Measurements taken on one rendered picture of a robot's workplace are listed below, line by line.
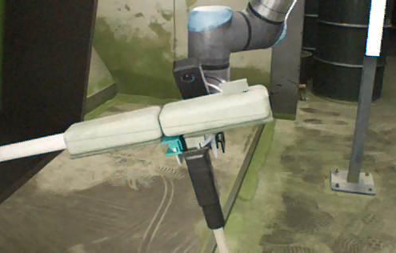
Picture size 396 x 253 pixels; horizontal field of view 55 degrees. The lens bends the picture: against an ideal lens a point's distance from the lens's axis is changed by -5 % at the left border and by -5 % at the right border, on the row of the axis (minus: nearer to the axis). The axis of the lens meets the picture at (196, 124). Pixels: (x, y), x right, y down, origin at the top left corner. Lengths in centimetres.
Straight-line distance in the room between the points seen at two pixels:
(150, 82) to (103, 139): 228
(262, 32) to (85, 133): 46
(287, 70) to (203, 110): 209
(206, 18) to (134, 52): 208
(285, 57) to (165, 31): 81
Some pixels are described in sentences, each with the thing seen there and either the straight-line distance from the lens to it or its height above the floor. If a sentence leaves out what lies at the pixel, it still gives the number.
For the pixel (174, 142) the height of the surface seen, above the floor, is 68.
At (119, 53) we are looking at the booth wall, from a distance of 292.
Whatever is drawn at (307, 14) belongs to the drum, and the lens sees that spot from 366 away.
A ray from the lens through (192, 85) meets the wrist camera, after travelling 68.
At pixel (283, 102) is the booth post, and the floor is 12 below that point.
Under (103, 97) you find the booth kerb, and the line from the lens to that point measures 283.
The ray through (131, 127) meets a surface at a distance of 58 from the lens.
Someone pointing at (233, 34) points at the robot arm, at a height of 79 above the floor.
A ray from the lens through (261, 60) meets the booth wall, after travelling 262.
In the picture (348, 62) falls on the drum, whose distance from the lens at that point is 309.
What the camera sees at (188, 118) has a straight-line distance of 55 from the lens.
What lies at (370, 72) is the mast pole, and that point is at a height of 54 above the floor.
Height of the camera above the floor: 90
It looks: 21 degrees down
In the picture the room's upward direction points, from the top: straight up
